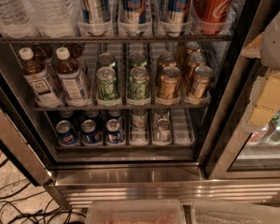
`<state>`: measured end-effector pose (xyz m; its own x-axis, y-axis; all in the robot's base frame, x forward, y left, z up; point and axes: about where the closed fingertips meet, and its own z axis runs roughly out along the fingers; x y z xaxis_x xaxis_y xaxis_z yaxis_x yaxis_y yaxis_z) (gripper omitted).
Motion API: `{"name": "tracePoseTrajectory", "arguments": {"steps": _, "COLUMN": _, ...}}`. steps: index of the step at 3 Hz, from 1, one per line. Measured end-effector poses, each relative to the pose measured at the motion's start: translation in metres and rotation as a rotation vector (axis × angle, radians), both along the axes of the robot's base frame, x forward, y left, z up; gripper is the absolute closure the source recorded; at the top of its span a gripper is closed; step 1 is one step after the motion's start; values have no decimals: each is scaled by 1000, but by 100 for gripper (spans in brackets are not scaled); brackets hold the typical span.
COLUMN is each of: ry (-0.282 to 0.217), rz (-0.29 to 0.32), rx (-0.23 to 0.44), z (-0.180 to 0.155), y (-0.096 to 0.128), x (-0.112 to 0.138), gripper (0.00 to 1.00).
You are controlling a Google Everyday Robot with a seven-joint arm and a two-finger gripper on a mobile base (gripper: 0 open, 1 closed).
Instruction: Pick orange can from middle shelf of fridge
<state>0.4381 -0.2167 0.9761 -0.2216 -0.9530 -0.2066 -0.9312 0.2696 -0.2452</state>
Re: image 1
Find middle blue energy can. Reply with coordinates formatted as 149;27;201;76
121;0;146;36

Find left tea bottle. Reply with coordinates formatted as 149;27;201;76
19;48;63;108

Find right blue pepsi can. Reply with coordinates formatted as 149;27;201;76
106;119;123;144

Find front right green can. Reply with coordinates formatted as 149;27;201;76
129;66;149;101

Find fridge glass door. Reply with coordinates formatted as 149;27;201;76
205;0;280;178

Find blue energy can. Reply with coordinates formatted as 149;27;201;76
158;0;191;36
121;0;146;36

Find stainless steel fridge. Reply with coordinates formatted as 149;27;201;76
0;0;280;208

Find right clear plastic bin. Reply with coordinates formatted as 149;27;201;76
191;201;280;224

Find silver can bottom shelf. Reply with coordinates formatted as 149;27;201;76
153;119;172;142

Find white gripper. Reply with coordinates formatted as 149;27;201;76
241;11;280;132

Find clear plastic bin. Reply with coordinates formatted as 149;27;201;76
85;200;186;224
191;201;280;224

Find left clear plastic bin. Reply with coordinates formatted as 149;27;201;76
85;200;186;224

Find right blue energy can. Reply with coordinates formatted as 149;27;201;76
158;0;191;36

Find left blue pepsi can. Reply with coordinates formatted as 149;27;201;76
56;120;78;147

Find orange can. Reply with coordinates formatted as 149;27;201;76
157;66;181;100
179;41;202;62
183;52;206;85
186;66;214;98
156;52;176;77

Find right water bottle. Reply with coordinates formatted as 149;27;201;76
30;0;75;38

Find rear right green can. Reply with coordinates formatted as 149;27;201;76
129;52;147;69

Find front left green can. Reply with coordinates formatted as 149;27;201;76
96;66;119;101

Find black floor cables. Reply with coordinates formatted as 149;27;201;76
0;157;87;224

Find rear left green can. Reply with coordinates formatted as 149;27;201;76
97;52;118;72

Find red cola can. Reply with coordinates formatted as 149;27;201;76
193;0;232;35

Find left silver energy can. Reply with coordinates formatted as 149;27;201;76
80;0;110;36

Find blue pepsi can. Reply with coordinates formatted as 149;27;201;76
81;119;102;146
106;119;123;144
56;120;78;147

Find left water bottle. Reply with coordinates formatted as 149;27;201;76
0;0;38;38

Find green can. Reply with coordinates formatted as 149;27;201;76
129;52;147;69
96;66;119;101
129;66;149;101
97;52;118;72

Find middle blue pepsi can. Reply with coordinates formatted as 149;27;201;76
81;119;102;146

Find tea bottle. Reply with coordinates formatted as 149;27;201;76
56;47;90;105
19;48;63;108

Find water bottle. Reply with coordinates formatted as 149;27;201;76
0;0;38;38
30;0;75;38

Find white diet can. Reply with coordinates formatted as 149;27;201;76
132;108;147;129

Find right tea bottle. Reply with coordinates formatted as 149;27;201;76
56;47;90;105

